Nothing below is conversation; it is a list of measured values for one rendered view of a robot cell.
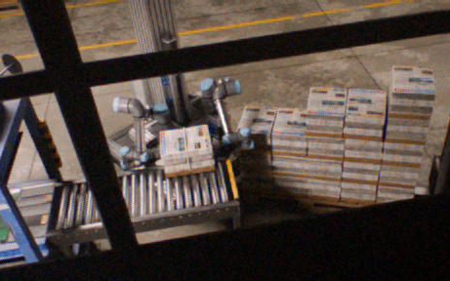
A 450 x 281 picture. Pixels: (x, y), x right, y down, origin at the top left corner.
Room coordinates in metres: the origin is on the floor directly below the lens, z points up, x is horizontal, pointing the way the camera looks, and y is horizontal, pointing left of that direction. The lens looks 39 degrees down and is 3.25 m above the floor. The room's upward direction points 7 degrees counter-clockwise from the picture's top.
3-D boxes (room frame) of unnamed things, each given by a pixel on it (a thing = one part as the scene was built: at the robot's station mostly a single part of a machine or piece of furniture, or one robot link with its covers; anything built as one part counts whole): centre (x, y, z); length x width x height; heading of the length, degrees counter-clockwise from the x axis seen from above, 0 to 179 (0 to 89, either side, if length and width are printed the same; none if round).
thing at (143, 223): (2.33, 0.63, 0.74); 1.34 x 0.05 x 0.12; 94
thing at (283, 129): (3.15, -0.70, 0.42); 1.17 x 0.39 x 0.83; 72
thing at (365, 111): (3.02, -1.10, 0.95); 0.38 x 0.29 x 0.23; 160
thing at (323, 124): (3.11, -0.82, 0.95); 0.38 x 0.29 x 0.23; 162
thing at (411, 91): (2.92, -1.39, 0.65); 0.39 x 0.30 x 1.29; 162
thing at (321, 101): (3.09, -0.81, 1.06); 0.37 x 0.29 x 0.01; 162
